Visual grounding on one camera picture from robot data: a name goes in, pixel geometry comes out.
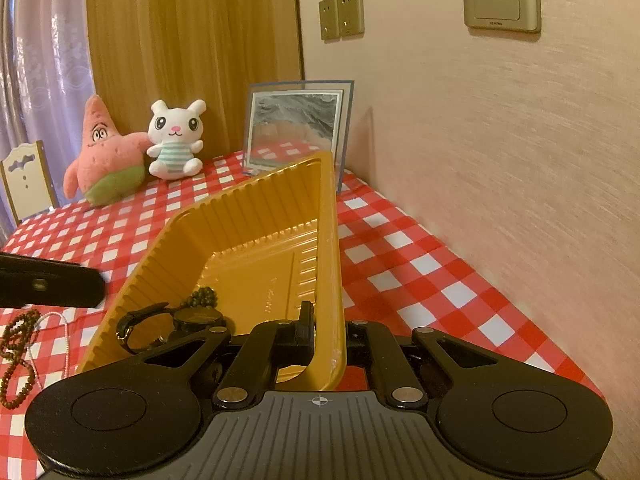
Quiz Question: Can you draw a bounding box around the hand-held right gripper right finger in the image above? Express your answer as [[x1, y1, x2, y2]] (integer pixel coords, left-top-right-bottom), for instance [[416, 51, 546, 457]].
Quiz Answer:
[[346, 320, 497, 409]]

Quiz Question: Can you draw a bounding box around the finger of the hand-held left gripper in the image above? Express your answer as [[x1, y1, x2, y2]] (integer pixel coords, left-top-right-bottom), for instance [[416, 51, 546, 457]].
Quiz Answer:
[[0, 254, 107, 309]]

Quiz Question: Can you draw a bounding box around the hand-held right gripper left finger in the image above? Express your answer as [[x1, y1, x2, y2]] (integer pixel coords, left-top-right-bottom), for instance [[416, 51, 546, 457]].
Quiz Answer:
[[127, 301, 316, 408]]

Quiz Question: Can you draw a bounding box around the white pearl necklace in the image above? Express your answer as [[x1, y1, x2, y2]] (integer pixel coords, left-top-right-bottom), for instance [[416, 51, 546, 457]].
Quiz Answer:
[[25, 311, 76, 377]]

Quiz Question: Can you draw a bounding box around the brown bead necklace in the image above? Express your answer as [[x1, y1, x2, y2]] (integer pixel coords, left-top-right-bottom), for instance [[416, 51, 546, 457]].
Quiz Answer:
[[0, 308, 42, 411]]

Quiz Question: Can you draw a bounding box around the dark bead bracelet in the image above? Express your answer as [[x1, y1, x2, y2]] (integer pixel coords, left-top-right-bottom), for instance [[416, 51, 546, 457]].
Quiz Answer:
[[191, 285, 219, 309]]

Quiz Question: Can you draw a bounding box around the black wrist watch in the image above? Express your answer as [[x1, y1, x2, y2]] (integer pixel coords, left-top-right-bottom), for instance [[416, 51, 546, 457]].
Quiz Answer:
[[116, 302, 229, 356]]

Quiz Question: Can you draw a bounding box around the gold plastic tray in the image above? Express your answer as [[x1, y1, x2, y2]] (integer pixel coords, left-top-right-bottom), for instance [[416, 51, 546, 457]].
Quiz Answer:
[[75, 150, 349, 392]]

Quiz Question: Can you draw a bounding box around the red white checkered tablecloth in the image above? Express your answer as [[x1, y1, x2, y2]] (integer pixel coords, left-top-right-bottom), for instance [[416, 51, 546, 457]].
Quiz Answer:
[[0, 142, 607, 480]]

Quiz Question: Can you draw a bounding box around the white wooden chair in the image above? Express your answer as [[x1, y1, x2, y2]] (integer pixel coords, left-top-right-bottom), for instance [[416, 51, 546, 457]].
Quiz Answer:
[[0, 140, 60, 227]]

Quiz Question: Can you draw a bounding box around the pink star plush toy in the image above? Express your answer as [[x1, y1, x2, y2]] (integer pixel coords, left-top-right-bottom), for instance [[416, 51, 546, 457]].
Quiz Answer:
[[62, 94, 152, 207]]

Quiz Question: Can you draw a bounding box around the white bunny plush toy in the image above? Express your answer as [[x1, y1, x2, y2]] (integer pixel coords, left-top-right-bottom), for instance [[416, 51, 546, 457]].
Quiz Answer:
[[144, 99, 208, 181]]

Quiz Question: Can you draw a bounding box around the sheer white curtain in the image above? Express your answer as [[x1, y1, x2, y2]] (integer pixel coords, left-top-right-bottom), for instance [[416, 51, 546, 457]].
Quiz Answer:
[[0, 0, 97, 233]]

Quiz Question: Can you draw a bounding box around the yellow curtain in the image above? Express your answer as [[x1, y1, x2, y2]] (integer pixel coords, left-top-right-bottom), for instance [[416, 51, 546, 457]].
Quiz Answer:
[[86, 0, 304, 163]]

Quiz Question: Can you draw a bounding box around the picture frame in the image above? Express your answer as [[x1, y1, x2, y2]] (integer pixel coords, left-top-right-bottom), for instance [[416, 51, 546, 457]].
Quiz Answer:
[[243, 79, 356, 196]]

